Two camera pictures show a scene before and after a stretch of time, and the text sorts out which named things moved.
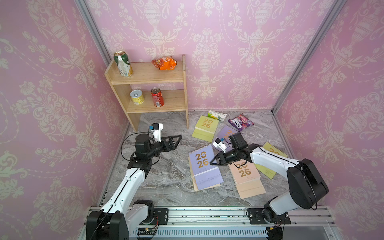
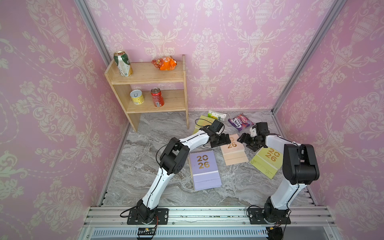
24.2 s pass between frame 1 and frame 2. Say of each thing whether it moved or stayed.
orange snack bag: stayed
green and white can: stayed
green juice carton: stayed
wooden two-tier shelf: stayed
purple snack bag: stayed
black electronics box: stayed
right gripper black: moved
